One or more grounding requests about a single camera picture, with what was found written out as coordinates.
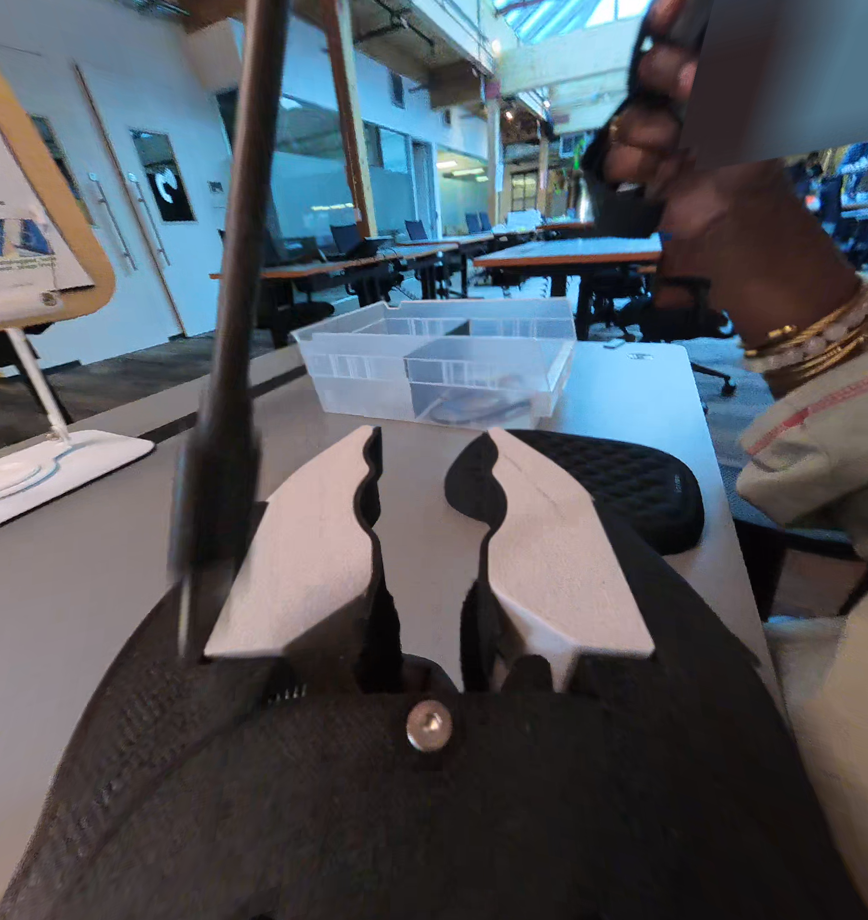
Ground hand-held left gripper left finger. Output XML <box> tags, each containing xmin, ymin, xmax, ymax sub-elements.
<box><xmin>202</xmin><ymin>424</ymin><xmax>406</xmax><ymax>697</ymax></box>

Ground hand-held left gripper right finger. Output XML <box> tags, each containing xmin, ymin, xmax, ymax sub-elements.
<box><xmin>444</xmin><ymin>427</ymin><xmax>658</xmax><ymax>694</ymax></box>

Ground clear plastic organizer box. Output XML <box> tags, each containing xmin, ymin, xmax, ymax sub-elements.
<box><xmin>290</xmin><ymin>298</ymin><xmax>579</xmax><ymax>431</ymax></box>

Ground black usb cable orange plugs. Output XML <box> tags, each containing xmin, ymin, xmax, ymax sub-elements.
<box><xmin>168</xmin><ymin>0</ymin><xmax>291</xmax><ymax>662</ymax></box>

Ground person's right forearm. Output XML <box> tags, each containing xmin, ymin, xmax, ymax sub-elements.
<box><xmin>736</xmin><ymin>338</ymin><xmax>868</xmax><ymax>569</ymax></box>

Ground person's right hand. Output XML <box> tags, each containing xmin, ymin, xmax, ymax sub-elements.
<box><xmin>605</xmin><ymin>0</ymin><xmax>865</xmax><ymax>349</ymax></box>

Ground wood-edged table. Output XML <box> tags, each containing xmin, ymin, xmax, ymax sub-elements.
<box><xmin>211</xmin><ymin>241</ymin><xmax>460</xmax><ymax>303</ymax></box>
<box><xmin>473</xmin><ymin>236</ymin><xmax>665</xmax><ymax>339</ymax></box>

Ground black quilted pad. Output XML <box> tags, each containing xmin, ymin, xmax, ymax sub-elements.
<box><xmin>506</xmin><ymin>429</ymin><xmax>706</xmax><ymax>556</ymax></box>

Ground black divider panel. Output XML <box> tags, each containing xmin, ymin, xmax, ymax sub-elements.
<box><xmin>404</xmin><ymin>320</ymin><xmax>472</xmax><ymax>425</ymax></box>

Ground white board stand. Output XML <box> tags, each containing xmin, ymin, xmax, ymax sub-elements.
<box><xmin>0</xmin><ymin>327</ymin><xmax>156</xmax><ymax>539</ymax></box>

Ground wooden column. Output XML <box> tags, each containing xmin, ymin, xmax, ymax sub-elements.
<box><xmin>322</xmin><ymin>0</ymin><xmax>377</xmax><ymax>238</ymax></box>

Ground person's pale garment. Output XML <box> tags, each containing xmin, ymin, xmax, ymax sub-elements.
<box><xmin>764</xmin><ymin>568</ymin><xmax>868</xmax><ymax>920</ymax></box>

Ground black phone sign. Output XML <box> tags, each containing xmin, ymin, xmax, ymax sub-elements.
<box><xmin>130</xmin><ymin>129</ymin><xmax>196</xmax><ymax>224</ymax></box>

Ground instruction poster board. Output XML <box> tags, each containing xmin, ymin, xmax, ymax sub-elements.
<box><xmin>0</xmin><ymin>46</ymin><xmax>116</xmax><ymax>337</ymax></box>

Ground stack of gold bracelets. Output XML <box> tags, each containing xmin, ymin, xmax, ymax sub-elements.
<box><xmin>739</xmin><ymin>269</ymin><xmax>868</xmax><ymax>400</ymax></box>

